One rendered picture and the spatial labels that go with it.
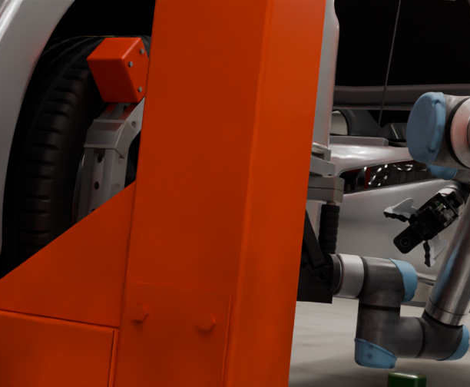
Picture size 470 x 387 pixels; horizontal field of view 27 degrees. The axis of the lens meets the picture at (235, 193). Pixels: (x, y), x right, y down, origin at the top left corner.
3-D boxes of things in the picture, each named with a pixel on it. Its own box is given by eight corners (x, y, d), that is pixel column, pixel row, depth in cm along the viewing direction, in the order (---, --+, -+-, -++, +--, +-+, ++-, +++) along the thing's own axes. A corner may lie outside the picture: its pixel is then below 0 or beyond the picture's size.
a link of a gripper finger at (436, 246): (445, 254, 201) (439, 223, 207) (425, 269, 204) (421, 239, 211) (455, 260, 202) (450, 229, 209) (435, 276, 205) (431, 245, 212)
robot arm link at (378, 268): (418, 309, 170) (422, 261, 170) (362, 304, 166) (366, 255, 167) (396, 305, 177) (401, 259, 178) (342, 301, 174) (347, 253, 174)
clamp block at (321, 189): (300, 201, 191) (302, 174, 192) (342, 204, 187) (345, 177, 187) (289, 199, 187) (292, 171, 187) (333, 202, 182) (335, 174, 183)
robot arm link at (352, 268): (365, 256, 167) (345, 254, 175) (341, 253, 166) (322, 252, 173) (362, 299, 167) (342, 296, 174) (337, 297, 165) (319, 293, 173)
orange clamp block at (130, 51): (121, 81, 170) (104, 36, 165) (159, 81, 166) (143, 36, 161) (102, 103, 165) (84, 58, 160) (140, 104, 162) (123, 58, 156)
